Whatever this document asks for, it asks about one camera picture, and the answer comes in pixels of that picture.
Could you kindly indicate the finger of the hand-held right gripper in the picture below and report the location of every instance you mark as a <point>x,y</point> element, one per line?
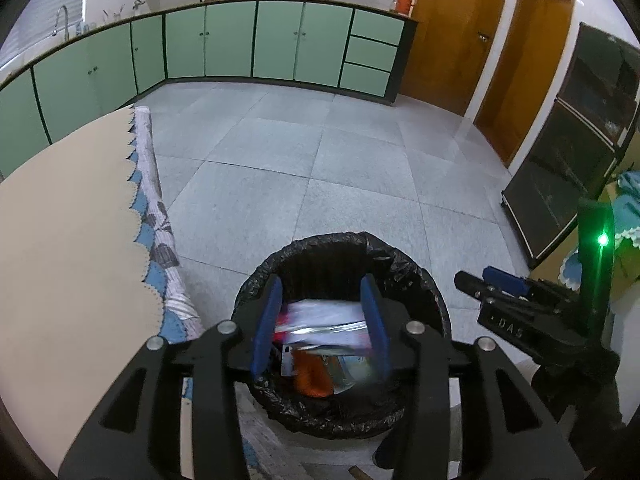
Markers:
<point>505,279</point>
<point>475,287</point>

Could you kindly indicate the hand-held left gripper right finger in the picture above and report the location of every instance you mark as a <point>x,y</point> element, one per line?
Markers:
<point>375,325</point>

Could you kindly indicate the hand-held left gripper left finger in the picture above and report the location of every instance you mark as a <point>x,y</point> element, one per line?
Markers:
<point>267,330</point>

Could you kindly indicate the purple snack wrapper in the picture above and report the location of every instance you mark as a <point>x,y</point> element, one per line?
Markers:
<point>345,331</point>

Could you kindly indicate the pale green packet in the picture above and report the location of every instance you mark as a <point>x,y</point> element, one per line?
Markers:
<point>350,370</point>

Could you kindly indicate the black lined trash bin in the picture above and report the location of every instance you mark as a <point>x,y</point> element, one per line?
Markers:
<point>325,260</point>

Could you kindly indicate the black glass cabinet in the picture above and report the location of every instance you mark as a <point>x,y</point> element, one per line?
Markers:
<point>565,170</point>

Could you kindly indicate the blue scalloped cloth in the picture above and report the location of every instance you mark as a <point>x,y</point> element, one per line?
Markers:
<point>630,220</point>

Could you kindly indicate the floral blue-trimmed tablecloth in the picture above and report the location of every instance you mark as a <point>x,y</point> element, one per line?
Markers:
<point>162,240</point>

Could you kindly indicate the plain wooden door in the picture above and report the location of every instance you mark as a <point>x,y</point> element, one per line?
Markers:
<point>530,70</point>

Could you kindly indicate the beige tablecloth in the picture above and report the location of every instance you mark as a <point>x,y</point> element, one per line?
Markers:
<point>65,260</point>

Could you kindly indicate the green base cabinet run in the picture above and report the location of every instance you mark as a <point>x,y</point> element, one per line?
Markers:
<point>280,40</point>

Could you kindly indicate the utensil holder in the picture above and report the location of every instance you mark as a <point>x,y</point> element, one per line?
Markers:
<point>114,15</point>

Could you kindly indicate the metal faucet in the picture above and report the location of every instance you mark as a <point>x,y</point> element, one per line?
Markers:
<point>66,27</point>

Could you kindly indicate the white window blind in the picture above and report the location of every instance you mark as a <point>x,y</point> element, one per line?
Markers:
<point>50,10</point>

